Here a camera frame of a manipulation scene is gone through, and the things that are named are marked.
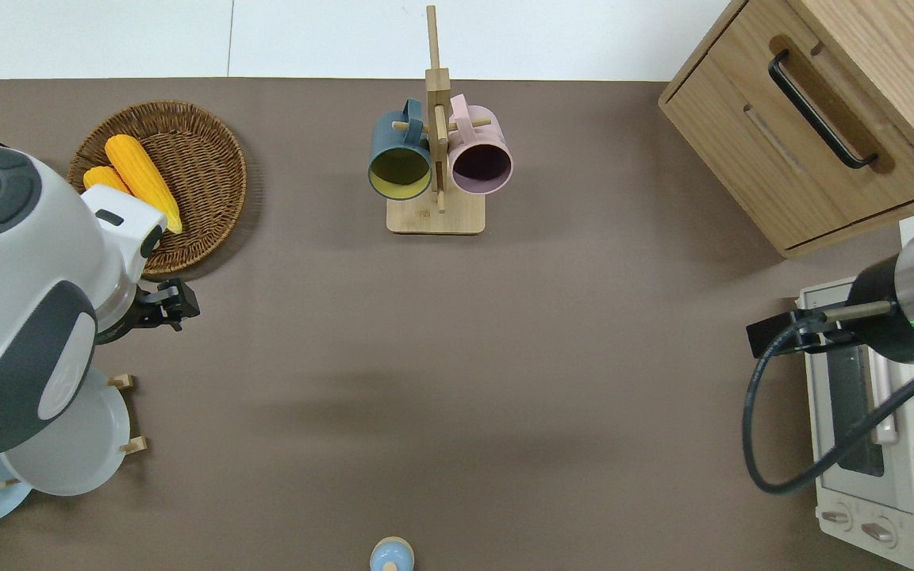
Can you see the yellow corn cob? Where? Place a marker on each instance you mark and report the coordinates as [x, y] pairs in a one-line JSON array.
[[104, 178], [144, 178]]

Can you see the blue wooden call bell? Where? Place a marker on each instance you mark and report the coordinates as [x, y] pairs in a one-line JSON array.
[[391, 555]]

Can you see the pink mug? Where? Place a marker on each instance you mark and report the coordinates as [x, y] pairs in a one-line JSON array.
[[481, 159]]

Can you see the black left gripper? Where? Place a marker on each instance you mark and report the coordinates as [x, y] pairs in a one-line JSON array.
[[132, 313]]

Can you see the wooden mug tree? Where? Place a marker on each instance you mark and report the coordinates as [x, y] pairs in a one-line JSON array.
[[435, 218]]

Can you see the wooden plate rack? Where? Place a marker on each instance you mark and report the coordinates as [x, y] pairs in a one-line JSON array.
[[136, 446]]

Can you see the white toaster oven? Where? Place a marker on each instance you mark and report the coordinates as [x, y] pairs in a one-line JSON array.
[[846, 476]]

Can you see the brown wicker basket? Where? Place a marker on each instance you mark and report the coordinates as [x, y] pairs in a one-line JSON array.
[[203, 182]]

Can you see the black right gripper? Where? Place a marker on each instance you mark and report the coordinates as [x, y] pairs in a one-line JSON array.
[[889, 313]]

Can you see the gray plate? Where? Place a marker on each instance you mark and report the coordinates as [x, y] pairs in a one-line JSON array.
[[84, 452]]

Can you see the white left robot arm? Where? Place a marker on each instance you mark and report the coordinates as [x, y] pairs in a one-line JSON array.
[[21, 317]]

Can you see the dark blue mug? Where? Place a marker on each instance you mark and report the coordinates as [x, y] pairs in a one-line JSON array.
[[399, 162]]

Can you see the wooden cabinet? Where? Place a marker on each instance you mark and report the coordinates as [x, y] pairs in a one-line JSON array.
[[750, 143]]

